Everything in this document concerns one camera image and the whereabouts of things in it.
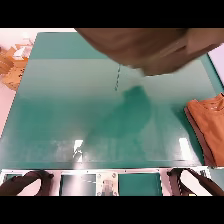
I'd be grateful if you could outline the orange T-shirt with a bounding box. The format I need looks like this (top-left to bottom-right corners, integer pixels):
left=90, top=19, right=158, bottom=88
left=185, top=92, right=224, bottom=167

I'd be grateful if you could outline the silver frame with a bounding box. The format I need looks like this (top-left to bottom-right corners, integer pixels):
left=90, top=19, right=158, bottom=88
left=0, top=166, right=214, bottom=197

